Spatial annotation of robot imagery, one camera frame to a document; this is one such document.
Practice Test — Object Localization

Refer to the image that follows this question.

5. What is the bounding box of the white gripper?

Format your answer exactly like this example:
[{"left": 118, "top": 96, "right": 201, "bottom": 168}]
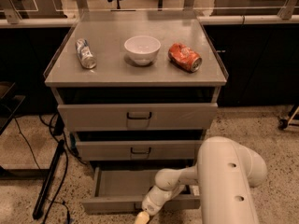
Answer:
[{"left": 134, "top": 186, "right": 184, "bottom": 224}]

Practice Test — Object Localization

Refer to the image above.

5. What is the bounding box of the grey bottom drawer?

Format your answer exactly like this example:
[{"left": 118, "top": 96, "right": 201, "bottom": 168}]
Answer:
[{"left": 81, "top": 166, "right": 201, "bottom": 216}]

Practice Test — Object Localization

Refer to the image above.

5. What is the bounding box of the grey drawer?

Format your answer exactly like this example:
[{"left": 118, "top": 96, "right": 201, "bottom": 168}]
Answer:
[
  {"left": 58, "top": 103, "right": 218, "bottom": 132},
  {"left": 76, "top": 140, "right": 202, "bottom": 161},
  {"left": 81, "top": 166, "right": 201, "bottom": 216}
]

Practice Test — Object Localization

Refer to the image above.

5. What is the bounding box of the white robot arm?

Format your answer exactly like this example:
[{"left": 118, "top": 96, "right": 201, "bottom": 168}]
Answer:
[{"left": 134, "top": 136, "right": 267, "bottom": 224}]

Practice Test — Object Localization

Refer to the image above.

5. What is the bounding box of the grey middle drawer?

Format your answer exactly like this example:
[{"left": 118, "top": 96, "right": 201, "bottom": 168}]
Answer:
[{"left": 76, "top": 140, "right": 202, "bottom": 161}]

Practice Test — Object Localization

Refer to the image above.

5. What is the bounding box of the grey top drawer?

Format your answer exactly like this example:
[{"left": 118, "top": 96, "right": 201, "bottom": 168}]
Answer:
[{"left": 58, "top": 103, "right": 218, "bottom": 132}]

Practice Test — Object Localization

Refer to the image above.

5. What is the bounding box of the grey drawer cabinet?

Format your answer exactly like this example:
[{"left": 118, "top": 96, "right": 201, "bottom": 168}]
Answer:
[{"left": 43, "top": 10, "right": 229, "bottom": 173}]

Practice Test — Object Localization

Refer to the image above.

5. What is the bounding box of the black power strip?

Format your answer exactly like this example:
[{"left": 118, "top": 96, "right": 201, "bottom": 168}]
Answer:
[{"left": 33, "top": 140, "right": 64, "bottom": 220}]

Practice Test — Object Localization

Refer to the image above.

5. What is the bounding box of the crushed orange soda can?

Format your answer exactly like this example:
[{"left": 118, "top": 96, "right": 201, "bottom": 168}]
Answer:
[{"left": 168, "top": 43, "right": 202, "bottom": 73}]

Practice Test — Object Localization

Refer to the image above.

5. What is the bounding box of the crushed blue white can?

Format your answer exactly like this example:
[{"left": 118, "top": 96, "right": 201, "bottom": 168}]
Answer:
[{"left": 75, "top": 38, "right": 96, "bottom": 69}]

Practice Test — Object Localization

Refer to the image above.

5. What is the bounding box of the white ceramic bowl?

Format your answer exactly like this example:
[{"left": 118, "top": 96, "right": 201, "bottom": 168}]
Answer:
[{"left": 124, "top": 35, "right": 161, "bottom": 65}]

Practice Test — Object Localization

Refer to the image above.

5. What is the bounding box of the wheeled cart base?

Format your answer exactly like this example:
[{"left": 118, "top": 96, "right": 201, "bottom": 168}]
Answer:
[{"left": 278, "top": 105, "right": 299, "bottom": 130}]

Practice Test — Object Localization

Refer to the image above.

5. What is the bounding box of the black floor cable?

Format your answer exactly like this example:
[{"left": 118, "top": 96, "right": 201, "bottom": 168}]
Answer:
[{"left": 12, "top": 113, "right": 88, "bottom": 224}]

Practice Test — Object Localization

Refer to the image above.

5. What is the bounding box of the white horizontal rail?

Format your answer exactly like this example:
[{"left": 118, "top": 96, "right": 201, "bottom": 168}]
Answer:
[{"left": 0, "top": 15, "right": 299, "bottom": 28}]

